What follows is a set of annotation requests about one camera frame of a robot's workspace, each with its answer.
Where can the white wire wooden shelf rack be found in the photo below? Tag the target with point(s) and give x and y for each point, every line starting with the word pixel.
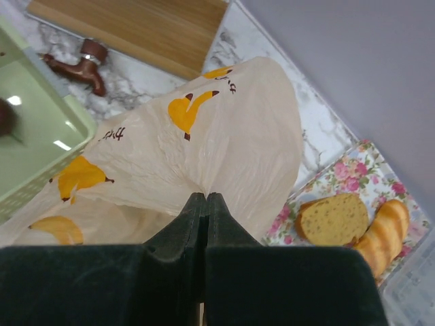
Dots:
pixel 174 36

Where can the brown bread slices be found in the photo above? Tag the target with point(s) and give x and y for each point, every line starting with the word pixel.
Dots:
pixel 333 221

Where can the orange plastic grocery bag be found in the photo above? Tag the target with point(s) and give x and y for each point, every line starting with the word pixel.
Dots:
pixel 234 131

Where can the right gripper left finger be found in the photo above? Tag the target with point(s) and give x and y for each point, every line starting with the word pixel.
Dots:
pixel 123 284

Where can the green plastic basket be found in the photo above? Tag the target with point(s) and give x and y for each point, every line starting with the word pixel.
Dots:
pixel 52 128

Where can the clear plastic compartment box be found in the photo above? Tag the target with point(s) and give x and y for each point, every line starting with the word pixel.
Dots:
pixel 408 292

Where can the floral pattern tray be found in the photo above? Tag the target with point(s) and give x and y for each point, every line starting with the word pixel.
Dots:
pixel 363 171

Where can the brown small bottle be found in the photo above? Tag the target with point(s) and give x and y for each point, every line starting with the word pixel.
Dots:
pixel 93 55

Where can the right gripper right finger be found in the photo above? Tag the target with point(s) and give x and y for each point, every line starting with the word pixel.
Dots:
pixel 250 284

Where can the orange baguette bread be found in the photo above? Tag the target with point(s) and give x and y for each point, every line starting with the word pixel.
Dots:
pixel 383 240

